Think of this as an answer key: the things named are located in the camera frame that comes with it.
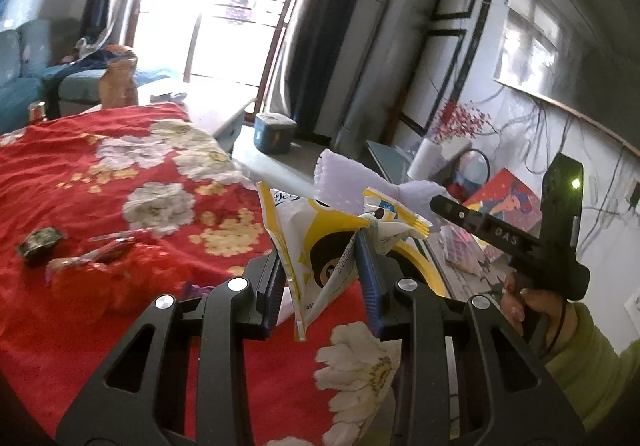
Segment white paper towel roll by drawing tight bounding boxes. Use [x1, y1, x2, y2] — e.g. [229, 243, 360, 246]
[406, 138, 443, 181]

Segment yellow white snack packet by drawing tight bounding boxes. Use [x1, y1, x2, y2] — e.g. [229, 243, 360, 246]
[256, 181, 433, 342]

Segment white coffee table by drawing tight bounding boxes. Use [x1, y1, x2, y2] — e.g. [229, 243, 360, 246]
[135, 80, 258, 154]

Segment white embossed tissue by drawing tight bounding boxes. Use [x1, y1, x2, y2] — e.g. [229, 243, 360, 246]
[312, 149, 448, 231]

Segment dark blue curtain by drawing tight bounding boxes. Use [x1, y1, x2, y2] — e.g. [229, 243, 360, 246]
[267, 0, 386, 137]

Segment person's right forearm green sleeve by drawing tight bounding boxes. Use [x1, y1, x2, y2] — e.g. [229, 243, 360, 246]
[530, 301, 640, 432]

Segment dark crumpled wrapper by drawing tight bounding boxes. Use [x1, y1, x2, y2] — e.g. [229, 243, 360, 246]
[16, 227, 68, 261]

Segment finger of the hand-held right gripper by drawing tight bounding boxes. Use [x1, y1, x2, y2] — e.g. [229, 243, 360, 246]
[429, 195, 488, 239]

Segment wall mounted television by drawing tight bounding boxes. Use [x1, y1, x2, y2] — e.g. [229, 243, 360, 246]
[492, 0, 640, 147]

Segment orange bag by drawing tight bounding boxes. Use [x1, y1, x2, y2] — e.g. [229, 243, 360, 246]
[47, 256, 148, 314]

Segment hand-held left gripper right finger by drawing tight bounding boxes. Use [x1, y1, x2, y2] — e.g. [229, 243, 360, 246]
[352, 231, 588, 446]

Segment person's right hand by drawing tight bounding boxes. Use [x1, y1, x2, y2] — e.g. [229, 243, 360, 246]
[501, 271, 567, 342]

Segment colourful figure painting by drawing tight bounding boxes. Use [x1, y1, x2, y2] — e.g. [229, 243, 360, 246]
[462, 168, 546, 227]

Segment round table mirror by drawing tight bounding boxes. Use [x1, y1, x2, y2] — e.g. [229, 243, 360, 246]
[452, 149, 493, 199]

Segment balcony glass door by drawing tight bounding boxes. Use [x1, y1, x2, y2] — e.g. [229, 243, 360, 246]
[130, 0, 321, 86]

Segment black wall cables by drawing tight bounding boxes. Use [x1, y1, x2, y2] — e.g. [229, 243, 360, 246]
[525, 96, 640, 227]

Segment red floral blanket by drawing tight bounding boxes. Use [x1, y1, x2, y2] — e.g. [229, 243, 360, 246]
[0, 103, 401, 446]

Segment blue grey sofa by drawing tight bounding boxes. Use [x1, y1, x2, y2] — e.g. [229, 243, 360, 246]
[0, 18, 181, 131]

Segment clear pink wrapper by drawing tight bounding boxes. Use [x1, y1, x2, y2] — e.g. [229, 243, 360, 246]
[89, 230, 137, 247]

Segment brown paper bag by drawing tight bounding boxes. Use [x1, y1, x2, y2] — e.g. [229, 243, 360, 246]
[97, 50, 140, 109]

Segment grey standing air conditioner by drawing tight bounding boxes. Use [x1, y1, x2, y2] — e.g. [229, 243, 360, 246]
[332, 0, 451, 151]

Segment clear bead organiser box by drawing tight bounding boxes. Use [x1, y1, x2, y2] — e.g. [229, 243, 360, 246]
[437, 223, 488, 274]

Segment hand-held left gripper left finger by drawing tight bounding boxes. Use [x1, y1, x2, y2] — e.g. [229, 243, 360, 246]
[55, 253, 288, 446]

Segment black wrist strap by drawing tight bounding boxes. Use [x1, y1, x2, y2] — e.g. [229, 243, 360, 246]
[537, 298, 571, 359]

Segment red artificial flowers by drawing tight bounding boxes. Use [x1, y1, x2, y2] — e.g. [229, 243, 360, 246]
[430, 100, 493, 144]

